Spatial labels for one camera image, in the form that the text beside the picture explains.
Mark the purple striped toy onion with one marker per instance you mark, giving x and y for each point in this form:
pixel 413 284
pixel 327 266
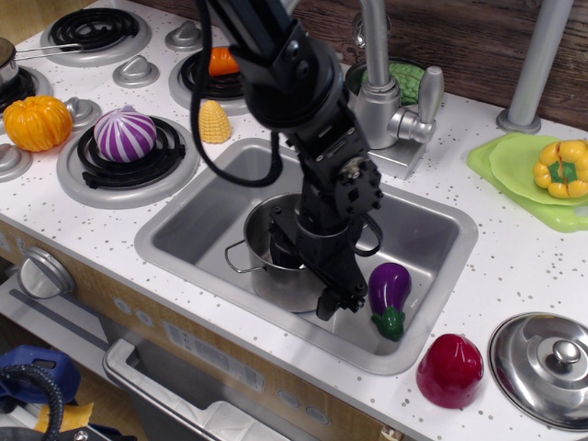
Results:
pixel 125 135

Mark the grey oven dial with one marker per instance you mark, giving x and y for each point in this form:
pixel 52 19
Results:
pixel 41 276

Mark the green toy vegetable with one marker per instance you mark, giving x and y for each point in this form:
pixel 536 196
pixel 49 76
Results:
pixel 408 77

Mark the light green cutting board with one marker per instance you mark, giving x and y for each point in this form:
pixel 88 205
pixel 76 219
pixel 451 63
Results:
pixel 565 218

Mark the silver toy faucet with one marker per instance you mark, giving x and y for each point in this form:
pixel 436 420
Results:
pixel 397 136

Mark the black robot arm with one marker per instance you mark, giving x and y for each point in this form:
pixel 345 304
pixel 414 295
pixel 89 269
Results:
pixel 293 86

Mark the red toy pepper half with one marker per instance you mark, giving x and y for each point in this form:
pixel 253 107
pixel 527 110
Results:
pixel 450 373

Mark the front right black burner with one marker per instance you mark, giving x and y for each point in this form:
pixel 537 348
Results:
pixel 88 177

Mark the small steel saucepan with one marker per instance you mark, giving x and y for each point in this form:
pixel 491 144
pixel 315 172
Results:
pixel 10 55

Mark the yellow toy corn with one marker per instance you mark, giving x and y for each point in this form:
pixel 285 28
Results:
pixel 213 123

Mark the stainless steel pot lid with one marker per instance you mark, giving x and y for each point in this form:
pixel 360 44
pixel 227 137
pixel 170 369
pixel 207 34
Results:
pixel 539 362

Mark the grey toy sink basin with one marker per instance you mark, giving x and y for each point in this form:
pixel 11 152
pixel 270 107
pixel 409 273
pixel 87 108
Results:
pixel 198 236

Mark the grey oven door handle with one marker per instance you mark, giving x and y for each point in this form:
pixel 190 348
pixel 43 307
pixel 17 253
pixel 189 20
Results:
pixel 175 402

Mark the rear left black burner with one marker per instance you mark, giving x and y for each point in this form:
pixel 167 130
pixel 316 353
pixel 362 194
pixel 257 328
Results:
pixel 95 37

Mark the orange toy pumpkin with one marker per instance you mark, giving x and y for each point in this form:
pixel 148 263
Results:
pixel 38 123

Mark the yellow tape piece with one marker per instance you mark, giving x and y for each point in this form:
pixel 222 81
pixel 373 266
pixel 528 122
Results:
pixel 74 417

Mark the black burner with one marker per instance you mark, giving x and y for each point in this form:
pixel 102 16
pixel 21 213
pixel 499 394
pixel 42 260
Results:
pixel 224 89
pixel 95 37
pixel 88 177
pixel 28 82

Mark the purple toy eggplant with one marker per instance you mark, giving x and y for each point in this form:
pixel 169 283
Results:
pixel 389 287

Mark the front left black burner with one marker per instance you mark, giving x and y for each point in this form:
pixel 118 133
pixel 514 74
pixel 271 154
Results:
pixel 28 82

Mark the blue clamp object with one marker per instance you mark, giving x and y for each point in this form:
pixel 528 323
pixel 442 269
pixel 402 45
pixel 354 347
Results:
pixel 36 375

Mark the light green plate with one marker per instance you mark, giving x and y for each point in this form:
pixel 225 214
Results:
pixel 542 169

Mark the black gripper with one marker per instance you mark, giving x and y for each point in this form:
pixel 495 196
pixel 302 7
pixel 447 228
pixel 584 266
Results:
pixel 330 257

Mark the yellow toy bell pepper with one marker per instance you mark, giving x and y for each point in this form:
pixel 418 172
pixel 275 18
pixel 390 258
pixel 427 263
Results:
pixel 561 169

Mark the orange toy carrot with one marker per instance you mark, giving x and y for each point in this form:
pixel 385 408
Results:
pixel 221 62

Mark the grey vertical post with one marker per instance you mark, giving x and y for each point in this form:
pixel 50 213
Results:
pixel 541 52

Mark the rear right black burner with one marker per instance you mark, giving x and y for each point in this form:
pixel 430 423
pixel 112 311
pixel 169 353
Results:
pixel 224 89

